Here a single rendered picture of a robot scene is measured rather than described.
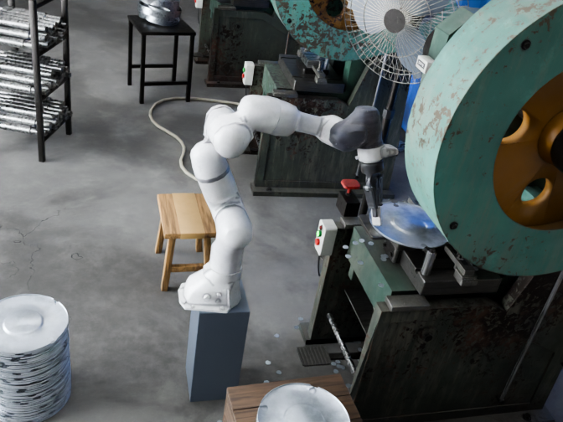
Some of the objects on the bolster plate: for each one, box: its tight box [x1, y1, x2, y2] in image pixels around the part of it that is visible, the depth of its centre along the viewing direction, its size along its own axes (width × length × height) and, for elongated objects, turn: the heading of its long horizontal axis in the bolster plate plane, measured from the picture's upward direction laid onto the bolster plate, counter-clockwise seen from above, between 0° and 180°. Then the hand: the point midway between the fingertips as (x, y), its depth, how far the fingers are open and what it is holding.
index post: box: [420, 249, 436, 275], centre depth 208 cm, size 3×3×10 cm
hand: (376, 215), depth 215 cm, fingers closed
